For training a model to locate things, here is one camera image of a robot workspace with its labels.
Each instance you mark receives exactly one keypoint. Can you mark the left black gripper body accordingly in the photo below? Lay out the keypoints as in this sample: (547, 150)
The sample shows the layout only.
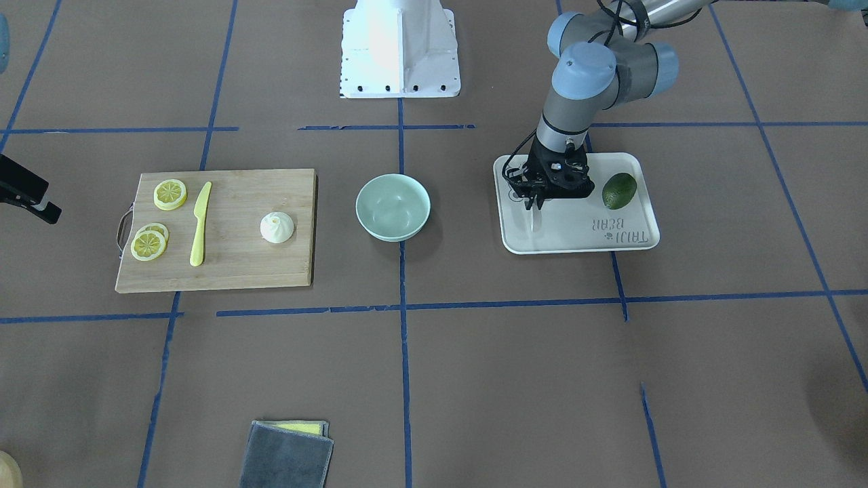
(542, 158)

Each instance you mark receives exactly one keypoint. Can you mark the white steamed bun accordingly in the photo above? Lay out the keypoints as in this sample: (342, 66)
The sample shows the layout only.
(277, 227)

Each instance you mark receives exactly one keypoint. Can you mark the white ceramic spoon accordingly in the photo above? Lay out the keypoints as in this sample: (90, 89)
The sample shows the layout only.
(536, 220)

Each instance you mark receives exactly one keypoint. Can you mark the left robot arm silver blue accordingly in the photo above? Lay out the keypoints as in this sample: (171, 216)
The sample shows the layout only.
(602, 62)

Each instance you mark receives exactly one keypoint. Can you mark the light green bowl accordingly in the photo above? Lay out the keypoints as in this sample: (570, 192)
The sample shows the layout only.
(393, 207)

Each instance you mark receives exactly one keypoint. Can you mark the white serving tray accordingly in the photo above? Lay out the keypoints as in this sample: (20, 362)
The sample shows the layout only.
(580, 225)

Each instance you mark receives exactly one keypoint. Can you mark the green avocado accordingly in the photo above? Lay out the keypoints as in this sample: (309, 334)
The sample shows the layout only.
(618, 191)

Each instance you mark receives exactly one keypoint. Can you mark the wooden cutting board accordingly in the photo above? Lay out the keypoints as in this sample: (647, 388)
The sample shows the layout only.
(236, 257)

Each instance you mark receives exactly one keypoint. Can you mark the yellow plastic knife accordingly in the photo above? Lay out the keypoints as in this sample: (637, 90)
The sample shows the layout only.
(200, 210)

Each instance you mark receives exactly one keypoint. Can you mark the grey yellow folded cloth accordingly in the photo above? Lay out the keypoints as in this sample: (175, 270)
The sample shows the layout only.
(287, 453)

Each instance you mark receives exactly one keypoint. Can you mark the lemon slice upper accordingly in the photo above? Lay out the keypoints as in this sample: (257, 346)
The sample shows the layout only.
(170, 194)

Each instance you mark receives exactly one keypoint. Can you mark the lemon slice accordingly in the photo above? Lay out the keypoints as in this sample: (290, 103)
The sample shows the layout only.
(155, 227)
(148, 245)
(170, 194)

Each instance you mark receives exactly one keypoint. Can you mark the lemon slice back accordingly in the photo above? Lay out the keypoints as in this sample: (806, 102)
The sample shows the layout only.
(155, 227)

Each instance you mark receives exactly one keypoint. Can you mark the lemon slice front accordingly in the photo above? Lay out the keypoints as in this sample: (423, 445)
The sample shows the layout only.
(148, 245)

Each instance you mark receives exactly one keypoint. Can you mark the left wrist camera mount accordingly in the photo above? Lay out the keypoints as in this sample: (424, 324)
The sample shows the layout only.
(568, 177)

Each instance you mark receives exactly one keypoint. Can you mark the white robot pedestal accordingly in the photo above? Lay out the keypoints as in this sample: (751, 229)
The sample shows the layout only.
(399, 49)

